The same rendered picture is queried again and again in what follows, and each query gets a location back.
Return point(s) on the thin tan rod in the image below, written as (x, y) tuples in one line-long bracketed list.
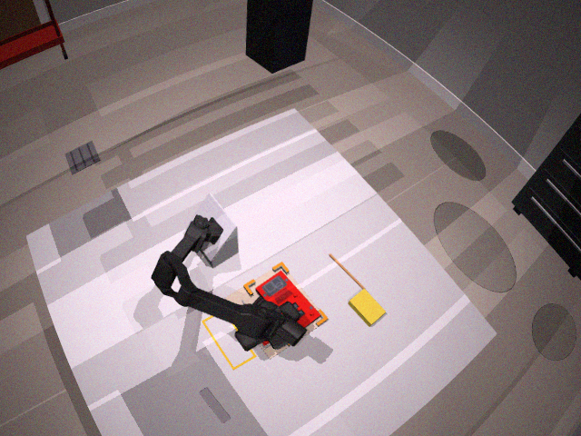
[(347, 272)]

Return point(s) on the yellow rectangular block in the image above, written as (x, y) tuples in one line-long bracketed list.
[(366, 307)]

